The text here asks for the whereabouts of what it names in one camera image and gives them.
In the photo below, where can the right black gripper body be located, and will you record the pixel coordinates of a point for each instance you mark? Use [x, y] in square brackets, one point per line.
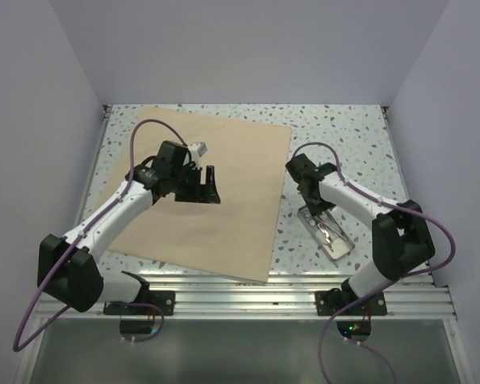
[314, 205]

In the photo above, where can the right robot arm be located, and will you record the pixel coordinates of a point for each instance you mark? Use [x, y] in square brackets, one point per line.
[400, 237]

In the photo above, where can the metal instrument tray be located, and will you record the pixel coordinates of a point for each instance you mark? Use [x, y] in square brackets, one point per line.
[340, 247]

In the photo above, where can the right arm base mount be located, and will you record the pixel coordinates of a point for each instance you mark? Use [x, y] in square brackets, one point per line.
[329, 302]

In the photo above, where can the steel forceps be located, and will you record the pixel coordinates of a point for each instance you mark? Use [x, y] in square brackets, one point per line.
[329, 233]

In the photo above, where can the aluminium rail frame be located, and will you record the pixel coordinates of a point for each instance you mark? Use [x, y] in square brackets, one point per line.
[272, 329]

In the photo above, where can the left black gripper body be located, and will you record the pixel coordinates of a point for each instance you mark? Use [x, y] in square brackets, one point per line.
[186, 183]

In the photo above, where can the steel scissors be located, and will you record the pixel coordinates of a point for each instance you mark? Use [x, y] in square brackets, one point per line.
[312, 222]

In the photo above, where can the beige cloth mat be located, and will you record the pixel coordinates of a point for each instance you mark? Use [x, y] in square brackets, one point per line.
[236, 237]

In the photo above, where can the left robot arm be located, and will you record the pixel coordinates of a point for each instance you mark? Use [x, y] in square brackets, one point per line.
[68, 265]

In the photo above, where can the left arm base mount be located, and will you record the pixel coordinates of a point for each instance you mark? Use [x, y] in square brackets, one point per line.
[159, 302]

